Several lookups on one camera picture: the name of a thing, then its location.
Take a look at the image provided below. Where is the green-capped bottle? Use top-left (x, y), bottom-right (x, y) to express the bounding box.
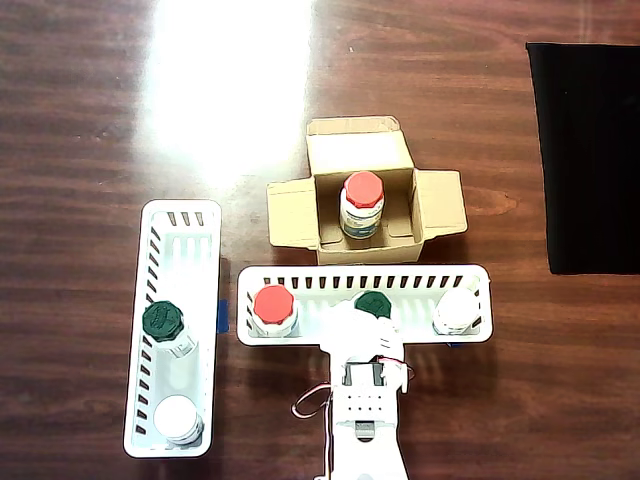
top-left (141, 300), bottom-right (197, 359)
top-left (352, 290), bottom-right (396, 326)

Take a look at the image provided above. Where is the cardboard box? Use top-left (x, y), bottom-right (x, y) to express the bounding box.
top-left (265, 115), bottom-right (469, 266)

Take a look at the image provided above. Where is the red-capped bottle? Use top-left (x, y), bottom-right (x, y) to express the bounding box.
top-left (338, 170), bottom-right (387, 241)
top-left (248, 284), bottom-right (301, 339)

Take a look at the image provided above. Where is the white-capped bottle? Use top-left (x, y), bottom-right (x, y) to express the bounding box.
top-left (152, 394), bottom-right (205, 447)
top-left (431, 288), bottom-right (482, 336)

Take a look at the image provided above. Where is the black mat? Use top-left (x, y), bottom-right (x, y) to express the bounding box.
top-left (525, 42), bottom-right (640, 275)

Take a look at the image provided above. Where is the red white servo wire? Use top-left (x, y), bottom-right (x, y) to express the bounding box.
top-left (377, 355), bottom-right (415, 382)
top-left (291, 383), bottom-right (335, 479)

